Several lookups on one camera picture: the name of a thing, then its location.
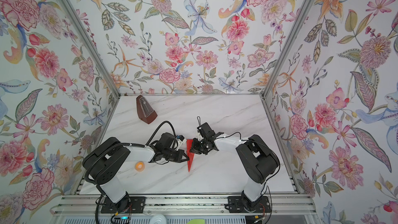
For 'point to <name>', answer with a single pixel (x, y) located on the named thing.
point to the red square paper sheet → (190, 155)
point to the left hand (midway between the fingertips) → (190, 160)
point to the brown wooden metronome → (145, 111)
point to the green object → (196, 221)
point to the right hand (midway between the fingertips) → (188, 149)
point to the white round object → (158, 219)
